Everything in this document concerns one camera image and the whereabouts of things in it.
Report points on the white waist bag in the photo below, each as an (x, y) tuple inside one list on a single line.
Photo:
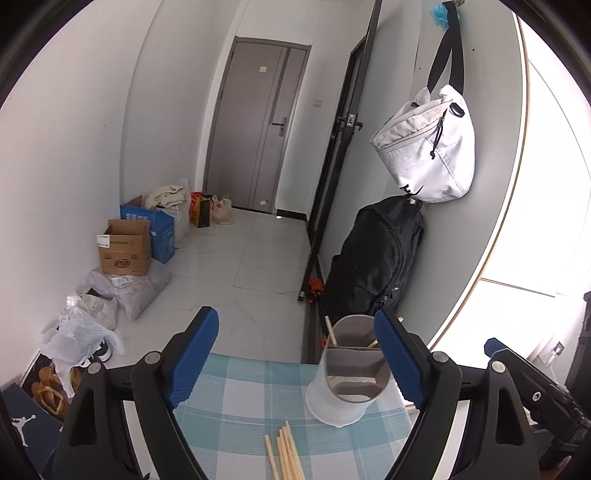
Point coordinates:
[(429, 152)]

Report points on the person's right hand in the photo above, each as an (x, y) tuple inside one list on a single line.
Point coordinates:
[(556, 470)]

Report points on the grey entrance door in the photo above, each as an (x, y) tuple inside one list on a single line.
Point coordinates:
[(249, 129)]

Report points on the teal plaid tablecloth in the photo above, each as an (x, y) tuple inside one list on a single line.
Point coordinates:
[(258, 383)]

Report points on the navy shoe box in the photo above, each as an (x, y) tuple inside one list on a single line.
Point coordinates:
[(23, 424)]

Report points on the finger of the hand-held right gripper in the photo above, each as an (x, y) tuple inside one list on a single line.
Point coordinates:
[(521, 369)]

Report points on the brown cardboard box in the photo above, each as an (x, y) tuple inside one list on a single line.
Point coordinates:
[(124, 251)]

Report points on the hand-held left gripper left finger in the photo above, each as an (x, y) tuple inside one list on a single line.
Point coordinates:
[(194, 364)]

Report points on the black and white sneaker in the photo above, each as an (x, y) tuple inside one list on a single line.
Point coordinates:
[(104, 353)]

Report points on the black backpack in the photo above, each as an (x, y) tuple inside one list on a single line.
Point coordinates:
[(374, 258)]

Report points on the brown boot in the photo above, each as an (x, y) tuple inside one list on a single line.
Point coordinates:
[(51, 401), (48, 376)]

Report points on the blue cardboard box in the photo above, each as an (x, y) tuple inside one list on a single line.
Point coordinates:
[(162, 235)]

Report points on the clear plastic bag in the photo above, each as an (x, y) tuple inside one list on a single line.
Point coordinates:
[(76, 344)]

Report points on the white parcel bag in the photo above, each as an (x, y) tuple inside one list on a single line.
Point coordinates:
[(94, 311)]

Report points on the orange and black tool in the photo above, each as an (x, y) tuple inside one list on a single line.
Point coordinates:
[(316, 290)]

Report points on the white plastic sack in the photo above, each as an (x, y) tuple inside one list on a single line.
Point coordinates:
[(182, 221)]

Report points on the grey parcel bag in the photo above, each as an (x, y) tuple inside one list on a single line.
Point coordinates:
[(138, 290)]

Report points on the beige folded cloth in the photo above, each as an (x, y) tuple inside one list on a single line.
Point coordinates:
[(166, 196)]

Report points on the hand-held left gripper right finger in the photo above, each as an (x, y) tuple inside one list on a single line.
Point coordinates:
[(399, 360)]

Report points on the red and yellow bag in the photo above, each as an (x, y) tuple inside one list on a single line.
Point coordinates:
[(201, 212)]

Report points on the blue bath loofah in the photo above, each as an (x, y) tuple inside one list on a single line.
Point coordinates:
[(438, 13)]

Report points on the beige tote bag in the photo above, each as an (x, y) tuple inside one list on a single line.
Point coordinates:
[(224, 211)]

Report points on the white round utensil holder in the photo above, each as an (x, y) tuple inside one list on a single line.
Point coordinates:
[(337, 397)]

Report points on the black metal door frame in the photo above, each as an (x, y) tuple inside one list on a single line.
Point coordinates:
[(339, 161)]

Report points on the wall socket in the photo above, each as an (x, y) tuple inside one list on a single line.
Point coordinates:
[(557, 348)]

